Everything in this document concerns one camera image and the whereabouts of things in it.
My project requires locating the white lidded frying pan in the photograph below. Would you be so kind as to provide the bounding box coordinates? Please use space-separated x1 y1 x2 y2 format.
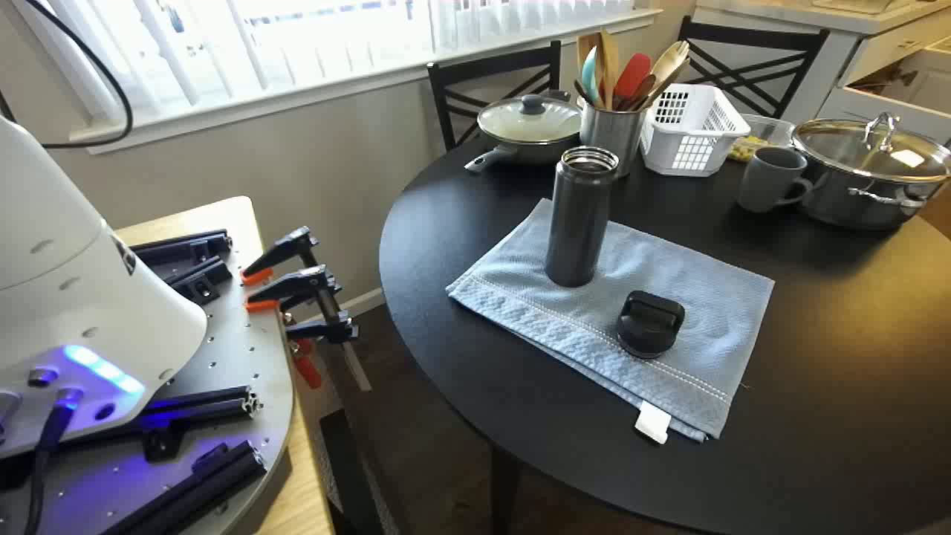
463 95 579 171

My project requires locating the round black table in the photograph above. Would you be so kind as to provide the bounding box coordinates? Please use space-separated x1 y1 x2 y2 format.
382 153 951 535

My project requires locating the grey mug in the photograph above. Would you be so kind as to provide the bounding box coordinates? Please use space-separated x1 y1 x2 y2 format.
737 146 813 214

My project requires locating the black orange clamp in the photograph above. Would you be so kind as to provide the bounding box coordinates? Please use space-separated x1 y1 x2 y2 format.
246 265 358 344
240 225 319 286

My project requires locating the black bottle lid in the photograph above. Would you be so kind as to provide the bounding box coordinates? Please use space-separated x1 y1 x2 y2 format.
616 292 686 360

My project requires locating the light blue towel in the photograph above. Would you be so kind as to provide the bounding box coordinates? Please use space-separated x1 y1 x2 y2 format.
445 198 772 439

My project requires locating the steel utensil holder cup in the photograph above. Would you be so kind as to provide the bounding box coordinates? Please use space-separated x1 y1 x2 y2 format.
579 106 640 174

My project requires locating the red spatula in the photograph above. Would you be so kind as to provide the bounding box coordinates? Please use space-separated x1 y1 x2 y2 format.
613 52 655 110

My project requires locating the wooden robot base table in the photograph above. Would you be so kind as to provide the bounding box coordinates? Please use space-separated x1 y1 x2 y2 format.
38 196 331 535

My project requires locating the black chair near window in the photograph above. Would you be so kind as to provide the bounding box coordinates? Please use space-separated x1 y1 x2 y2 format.
429 40 561 149

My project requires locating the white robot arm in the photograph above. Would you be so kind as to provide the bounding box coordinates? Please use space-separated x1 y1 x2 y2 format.
0 119 209 456

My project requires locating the black orange clamp upper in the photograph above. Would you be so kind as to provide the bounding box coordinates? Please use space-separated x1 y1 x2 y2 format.
240 225 319 286

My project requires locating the dark steel bottle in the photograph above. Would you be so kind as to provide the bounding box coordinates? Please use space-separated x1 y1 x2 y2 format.
547 146 618 287

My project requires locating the black orange clamp lower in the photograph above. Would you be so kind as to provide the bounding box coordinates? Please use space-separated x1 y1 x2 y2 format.
246 265 358 344

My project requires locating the black chair by counter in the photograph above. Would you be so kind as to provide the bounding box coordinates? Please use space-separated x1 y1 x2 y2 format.
679 15 827 119

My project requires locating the black cable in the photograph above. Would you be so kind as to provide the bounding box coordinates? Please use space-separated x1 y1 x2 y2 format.
26 0 138 152

